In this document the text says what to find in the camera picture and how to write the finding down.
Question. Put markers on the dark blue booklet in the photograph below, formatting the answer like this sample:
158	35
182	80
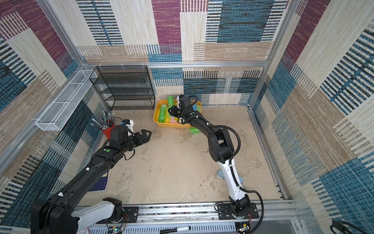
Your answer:
101	184

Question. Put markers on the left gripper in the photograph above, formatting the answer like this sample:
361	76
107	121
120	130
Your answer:
141	141

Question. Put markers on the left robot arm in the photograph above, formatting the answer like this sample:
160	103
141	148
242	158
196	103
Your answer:
57	215

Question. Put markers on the red pen cup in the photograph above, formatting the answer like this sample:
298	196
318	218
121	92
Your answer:
107	131

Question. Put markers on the black mesh shelf rack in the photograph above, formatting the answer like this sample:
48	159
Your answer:
124	87

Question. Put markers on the pink roll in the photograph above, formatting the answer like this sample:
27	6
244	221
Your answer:
173	120

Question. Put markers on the short green roll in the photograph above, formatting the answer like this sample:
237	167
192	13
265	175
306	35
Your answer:
170	100

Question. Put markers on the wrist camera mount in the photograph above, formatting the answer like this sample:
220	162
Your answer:
183	102
129	124

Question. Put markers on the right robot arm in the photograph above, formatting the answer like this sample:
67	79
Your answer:
224	144

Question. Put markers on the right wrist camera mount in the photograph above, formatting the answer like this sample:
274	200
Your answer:
183	102

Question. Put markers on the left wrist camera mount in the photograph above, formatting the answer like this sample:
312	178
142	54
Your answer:
129	124

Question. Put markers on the white wire wall basket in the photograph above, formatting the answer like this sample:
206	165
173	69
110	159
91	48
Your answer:
63	106

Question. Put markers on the black marker pen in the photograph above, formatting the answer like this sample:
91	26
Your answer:
175	230

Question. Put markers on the green roll with red label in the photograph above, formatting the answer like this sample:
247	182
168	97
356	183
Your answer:
194	130

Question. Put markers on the yellow roll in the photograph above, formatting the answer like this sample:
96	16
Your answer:
167	117

